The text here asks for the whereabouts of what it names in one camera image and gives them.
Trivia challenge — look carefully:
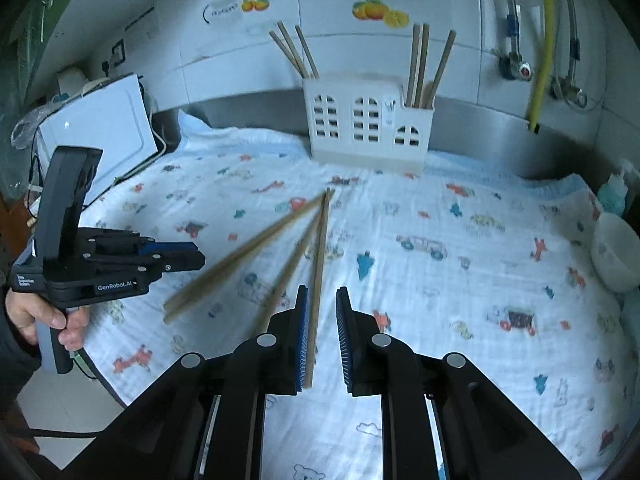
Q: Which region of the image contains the sliced orange wall sticker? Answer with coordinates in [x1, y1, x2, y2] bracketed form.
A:
[352, 0, 409, 29]

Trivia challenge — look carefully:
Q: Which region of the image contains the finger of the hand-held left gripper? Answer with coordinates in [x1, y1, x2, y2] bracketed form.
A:
[84, 228, 200, 257]
[89, 252, 206, 281]

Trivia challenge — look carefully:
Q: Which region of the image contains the white power cable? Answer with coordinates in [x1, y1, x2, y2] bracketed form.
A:
[144, 107, 169, 162]

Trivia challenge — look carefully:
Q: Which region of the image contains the metal valve with red knob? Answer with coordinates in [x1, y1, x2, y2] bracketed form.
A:
[497, 52, 534, 81]

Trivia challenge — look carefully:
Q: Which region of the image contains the plain metal valve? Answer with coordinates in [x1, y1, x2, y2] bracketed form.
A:
[552, 77, 589, 109]

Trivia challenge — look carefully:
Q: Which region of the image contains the white house-shaped chopstick holder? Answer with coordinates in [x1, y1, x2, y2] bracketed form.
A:
[302, 77, 435, 169]

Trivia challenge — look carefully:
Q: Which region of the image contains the clear plastic bag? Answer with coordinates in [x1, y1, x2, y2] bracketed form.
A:
[12, 105, 57, 149]

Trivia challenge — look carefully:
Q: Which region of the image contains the black cable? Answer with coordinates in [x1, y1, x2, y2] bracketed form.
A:
[29, 426, 103, 440]

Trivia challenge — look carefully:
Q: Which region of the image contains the braided metal hose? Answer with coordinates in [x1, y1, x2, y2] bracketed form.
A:
[557, 0, 582, 83]
[500, 0, 524, 58]

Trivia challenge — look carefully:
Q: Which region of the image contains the white ceramic bowl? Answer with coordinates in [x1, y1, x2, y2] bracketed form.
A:
[591, 212, 640, 294]

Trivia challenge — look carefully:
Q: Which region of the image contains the blue soap dispenser bottle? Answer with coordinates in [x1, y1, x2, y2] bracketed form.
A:
[597, 162, 631, 219]

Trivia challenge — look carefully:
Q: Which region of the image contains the brown wooden chopstick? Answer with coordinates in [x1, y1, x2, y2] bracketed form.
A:
[247, 207, 326, 343]
[406, 23, 422, 109]
[268, 30, 308, 80]
[164, 195, 331, 325]
[425, 30, 458, 108]
[416, 23, 431, 109]
[276, 21, 315, 80]
[162, 189, 335, 313]
[303, 187, 332, 390]
[294, 25, 321, 81]

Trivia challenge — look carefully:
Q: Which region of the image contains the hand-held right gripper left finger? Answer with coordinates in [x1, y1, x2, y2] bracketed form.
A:
[65, 285, 310, 480]

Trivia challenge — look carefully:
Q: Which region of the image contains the person's left hand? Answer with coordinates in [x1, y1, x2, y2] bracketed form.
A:
[5, 287, 91, 351]

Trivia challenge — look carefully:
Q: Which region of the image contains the person's left forearm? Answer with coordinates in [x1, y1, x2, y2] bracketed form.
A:
[0, 310, 40, 406]

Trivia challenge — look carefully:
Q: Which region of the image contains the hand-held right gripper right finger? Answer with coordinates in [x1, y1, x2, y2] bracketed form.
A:
[335, 286, 581, 480]

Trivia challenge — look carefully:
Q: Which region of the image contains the cartoon printed white cloth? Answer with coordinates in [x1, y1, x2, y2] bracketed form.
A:
[80, 110, 640, 480]

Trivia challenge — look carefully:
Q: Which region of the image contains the white appliance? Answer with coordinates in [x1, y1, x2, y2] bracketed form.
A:
[37, 73, 161, 202]

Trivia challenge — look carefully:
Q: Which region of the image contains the yellow gas hose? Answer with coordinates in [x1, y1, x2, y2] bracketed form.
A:
[526, 0, 556, 134]

